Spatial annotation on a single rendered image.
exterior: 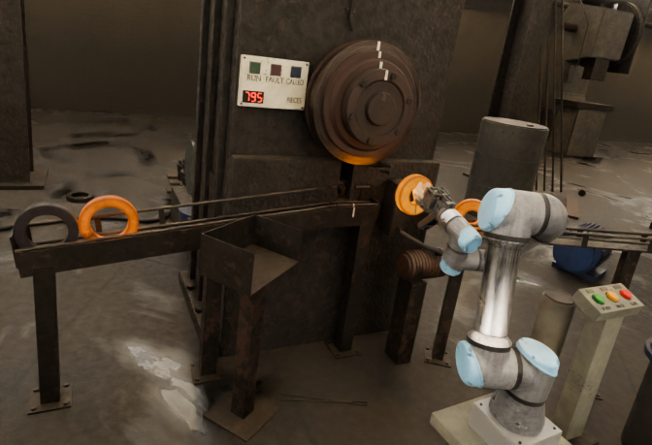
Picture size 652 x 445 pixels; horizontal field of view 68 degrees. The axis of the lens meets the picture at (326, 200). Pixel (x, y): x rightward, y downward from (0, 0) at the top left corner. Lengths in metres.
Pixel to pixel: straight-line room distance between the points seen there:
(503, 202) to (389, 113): 0.68
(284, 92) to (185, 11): 6.01
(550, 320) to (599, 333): 0.17
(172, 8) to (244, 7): 5.98
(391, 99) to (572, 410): 1.33
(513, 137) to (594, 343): 2.72
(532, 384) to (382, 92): 1.05
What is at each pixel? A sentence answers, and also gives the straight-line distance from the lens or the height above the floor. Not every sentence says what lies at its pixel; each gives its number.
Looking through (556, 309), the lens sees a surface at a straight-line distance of 2.04.
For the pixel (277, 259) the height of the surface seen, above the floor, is 0.61.
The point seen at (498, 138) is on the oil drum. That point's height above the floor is 0.75.
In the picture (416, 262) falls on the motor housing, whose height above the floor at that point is 0.51.
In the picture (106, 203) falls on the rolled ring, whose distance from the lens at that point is 1.73.
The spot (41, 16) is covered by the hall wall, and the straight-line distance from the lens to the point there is 7.73.
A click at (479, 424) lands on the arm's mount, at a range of 1.59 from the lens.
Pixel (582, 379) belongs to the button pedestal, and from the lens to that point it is 2.09.
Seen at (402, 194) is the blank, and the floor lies 0.83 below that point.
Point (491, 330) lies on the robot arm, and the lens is 1.38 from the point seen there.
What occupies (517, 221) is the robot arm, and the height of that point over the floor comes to 0.95.
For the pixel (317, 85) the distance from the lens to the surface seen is 1.78.
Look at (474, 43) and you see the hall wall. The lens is 10.26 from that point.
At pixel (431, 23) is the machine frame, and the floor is 1.45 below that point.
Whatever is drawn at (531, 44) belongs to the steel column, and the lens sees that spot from 6.07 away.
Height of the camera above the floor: 1.30
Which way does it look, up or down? 17 degrees down
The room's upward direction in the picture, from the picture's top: 8 degrees clockwise
